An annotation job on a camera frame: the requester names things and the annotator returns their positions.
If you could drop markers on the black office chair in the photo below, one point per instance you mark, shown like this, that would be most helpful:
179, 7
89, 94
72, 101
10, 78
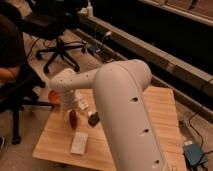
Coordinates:
48, 20

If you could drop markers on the white plug with cable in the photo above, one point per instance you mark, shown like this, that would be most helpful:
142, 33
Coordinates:
105, 37

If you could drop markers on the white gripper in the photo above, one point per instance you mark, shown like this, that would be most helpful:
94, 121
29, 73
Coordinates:
67, 113

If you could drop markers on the orange ceramic bowl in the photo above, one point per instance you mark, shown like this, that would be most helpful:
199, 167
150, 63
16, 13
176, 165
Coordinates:
53, 97

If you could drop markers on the white bottle on ledge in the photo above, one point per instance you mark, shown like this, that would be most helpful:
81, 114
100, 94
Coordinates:
89, 9

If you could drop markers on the black rectangular block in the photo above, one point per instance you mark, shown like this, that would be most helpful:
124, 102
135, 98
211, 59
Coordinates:
93, 119

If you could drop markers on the blue box on floor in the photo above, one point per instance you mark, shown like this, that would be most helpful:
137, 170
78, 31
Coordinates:
194, 154

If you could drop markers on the white tube on table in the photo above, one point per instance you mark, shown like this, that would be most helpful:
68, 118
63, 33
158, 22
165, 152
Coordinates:
83, 105

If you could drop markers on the seated person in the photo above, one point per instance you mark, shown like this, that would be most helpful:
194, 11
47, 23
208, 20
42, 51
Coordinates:
12, 51

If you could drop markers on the dark red pepper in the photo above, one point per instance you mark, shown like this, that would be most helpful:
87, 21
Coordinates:
73, 119

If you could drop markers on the black chair under person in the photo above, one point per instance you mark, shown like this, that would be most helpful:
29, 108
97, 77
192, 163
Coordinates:
13, 96

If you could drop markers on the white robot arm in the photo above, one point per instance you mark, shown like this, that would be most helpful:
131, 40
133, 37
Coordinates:
118, 94

